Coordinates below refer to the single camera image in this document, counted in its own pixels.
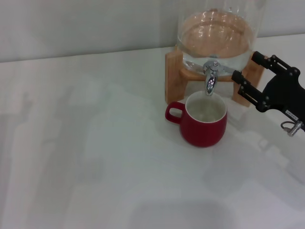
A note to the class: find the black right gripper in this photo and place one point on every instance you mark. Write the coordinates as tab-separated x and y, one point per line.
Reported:
286	95

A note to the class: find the chrome faucet tap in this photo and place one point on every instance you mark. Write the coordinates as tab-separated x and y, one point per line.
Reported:
210	82

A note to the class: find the red ceramic cup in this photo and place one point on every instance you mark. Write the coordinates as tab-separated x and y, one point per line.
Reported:
202	133

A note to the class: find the glass water dispenser jar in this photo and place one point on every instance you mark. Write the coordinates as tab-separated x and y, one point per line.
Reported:
216	33

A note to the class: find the wooden dispenser stand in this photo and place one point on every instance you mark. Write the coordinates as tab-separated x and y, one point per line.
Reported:
175	78

